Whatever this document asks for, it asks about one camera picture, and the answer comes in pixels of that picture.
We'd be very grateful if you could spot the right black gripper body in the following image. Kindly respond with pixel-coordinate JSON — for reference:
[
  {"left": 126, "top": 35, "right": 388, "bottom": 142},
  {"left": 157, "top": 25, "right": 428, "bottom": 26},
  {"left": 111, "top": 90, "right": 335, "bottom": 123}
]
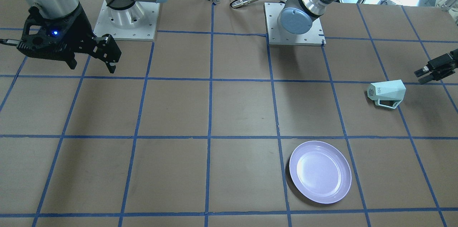
[{"left": 16, "top": 4, "right": 97, "bottom": 59}]

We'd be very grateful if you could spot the light green faceted mug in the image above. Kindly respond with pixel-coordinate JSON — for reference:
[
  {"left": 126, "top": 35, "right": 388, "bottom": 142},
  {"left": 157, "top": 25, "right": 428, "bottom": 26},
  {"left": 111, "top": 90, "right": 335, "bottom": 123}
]
[{"left": 366, "top": 79, "right": 406, "bottom": 109}]

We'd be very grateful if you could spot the silver cable connector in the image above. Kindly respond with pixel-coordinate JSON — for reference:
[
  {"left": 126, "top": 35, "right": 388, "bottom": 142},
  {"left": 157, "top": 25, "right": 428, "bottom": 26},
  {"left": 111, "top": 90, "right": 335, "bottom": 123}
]
[{"left": 230, "top": 0, "right": 258, "bottom": 9}]

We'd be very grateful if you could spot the lilac plate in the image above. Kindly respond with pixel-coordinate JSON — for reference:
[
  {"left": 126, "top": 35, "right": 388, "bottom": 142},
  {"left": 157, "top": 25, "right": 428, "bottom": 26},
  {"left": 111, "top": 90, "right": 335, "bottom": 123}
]
[{"left": 288, "top": 140, "right": 352, "bottom": 204}]

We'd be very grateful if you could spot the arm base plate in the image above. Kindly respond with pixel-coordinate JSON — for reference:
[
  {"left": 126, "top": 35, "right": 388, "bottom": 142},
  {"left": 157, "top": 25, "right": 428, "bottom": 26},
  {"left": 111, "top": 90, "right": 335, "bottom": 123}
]
[
  {"left": 264, "top": 3, "right": 327, "bottom": 46},
  {"left": 94, "top": 1, "right": 161, "bottom": 41}
]

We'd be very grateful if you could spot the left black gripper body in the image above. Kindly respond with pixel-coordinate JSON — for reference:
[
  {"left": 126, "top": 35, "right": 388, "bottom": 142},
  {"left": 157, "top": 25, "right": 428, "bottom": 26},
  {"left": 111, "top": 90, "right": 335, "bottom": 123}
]
[{"left": 428, "top": 49, "right": 458, "bottom": 81}]

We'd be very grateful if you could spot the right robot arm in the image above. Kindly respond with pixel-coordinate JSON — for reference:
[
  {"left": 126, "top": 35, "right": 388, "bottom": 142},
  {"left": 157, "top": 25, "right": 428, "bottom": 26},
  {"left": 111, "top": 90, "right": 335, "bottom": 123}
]
[{"left": 1, "top": 0, "right": 167, "bottom": 74}]

